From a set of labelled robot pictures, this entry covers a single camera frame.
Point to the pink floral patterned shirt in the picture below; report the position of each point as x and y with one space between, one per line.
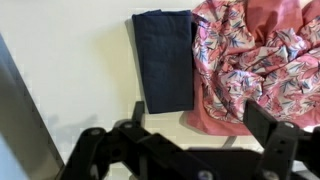
260 66

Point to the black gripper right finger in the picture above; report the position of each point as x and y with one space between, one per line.
283 143

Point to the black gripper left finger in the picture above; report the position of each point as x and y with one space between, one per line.
96 149

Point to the dark navy shirt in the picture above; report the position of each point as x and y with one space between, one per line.
163 41

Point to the plain pink shirt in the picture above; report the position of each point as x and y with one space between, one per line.
273 16

